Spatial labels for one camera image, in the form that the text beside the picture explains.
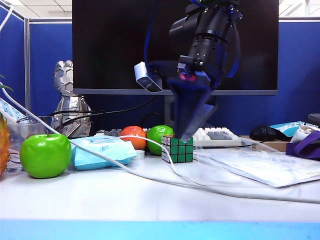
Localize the orange pineapple with leaves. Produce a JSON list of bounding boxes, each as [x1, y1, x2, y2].
[[0, 74, 13, 176]]

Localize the blue office partition panel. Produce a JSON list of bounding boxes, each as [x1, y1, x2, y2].
[[0, 6, 26, 111], [28, 18, 320, 137]]

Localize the white and grey keyboard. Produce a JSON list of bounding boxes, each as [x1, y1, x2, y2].
[[96, 126, 243, 148]]

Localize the grey monitor stand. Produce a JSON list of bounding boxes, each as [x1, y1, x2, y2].
[[164, 96, 176, 126]]

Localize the black mouse cable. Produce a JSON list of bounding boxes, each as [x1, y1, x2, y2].
[[240, 140, 266, 148]]

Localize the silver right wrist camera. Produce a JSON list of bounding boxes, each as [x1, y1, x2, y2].
[[133, 61, 164, 93]]

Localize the clear plastic document sleeve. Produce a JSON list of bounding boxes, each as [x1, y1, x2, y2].
[[192, 148, 320, 188]]

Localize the clear plastic container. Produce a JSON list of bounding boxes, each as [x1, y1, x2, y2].
[[4, 116, 55, 173]]

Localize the black computer mouse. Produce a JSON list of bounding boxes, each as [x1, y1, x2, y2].
[[249, 124, 278, 142]]

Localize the grey partition post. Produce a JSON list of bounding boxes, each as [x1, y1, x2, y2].
[[23, 17, 31, 117]]

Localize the blue and white pack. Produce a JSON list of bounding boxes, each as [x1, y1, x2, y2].
[[269, 120, 313, 141]]

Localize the white cup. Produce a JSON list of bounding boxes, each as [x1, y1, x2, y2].
[[290, 125, 320, 145]]

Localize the silver figurine statue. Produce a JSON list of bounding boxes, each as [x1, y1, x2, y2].
[[51, 59, 93, 140]]

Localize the small green stickered fruit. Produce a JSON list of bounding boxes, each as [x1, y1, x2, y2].
[[146, 125, 175, 156]]

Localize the purple cloth bag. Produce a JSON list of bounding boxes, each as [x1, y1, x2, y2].
[[285, 131, 320, 162]]

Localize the brown cardboard board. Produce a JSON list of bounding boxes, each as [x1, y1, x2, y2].
[[239, 135, 288, 153]]

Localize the black computer monitor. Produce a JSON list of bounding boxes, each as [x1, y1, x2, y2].
[[72, 0, 280, 97]]

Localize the blue robot arm cable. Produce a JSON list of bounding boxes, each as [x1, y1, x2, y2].
[[143, 0, 241, 79]]

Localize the thick white power cable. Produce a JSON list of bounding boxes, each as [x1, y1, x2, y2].
[[0, 86, 320, 204]]

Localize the white power strip blue sockets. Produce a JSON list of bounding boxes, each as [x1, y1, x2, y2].
[[0, 98, 26, 123]]

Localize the orange fruit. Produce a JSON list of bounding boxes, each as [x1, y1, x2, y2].
[[119, 125, 148, 151]]

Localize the Rubik's cube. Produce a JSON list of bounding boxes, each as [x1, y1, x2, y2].
[[161, 134, 195, 164]]

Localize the white power strip cord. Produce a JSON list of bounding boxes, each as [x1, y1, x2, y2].
[[0, 4, 14, 32]]

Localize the thin white Type-C cable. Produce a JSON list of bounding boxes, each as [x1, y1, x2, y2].
[[48, 124, 226, 191]]

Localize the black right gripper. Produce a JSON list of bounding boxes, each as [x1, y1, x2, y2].
[[166, 33, 235, 143]]

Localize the dark grey round object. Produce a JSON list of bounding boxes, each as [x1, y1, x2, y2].
[[306, 113, 320, 130]]

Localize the blue wet wipes pack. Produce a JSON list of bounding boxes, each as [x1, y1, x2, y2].
[[69, 134, 138, 172]]

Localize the large green apple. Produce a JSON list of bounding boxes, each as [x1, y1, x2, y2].
[[19, 131, 73, 179]]

